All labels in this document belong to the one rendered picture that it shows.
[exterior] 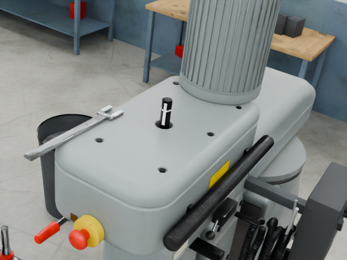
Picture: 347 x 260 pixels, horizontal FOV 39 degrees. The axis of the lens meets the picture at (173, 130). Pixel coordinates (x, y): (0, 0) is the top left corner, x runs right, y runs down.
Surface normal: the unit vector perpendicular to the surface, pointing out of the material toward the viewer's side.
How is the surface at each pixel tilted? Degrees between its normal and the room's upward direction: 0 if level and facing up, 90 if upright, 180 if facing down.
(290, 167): 0
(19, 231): 0
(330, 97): 90
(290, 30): 90
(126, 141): 0
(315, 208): 90
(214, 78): 90
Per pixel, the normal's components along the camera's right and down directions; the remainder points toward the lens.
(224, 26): -0.31, 0.47
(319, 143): 0.12, -0.85
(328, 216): -0.53, 0.39
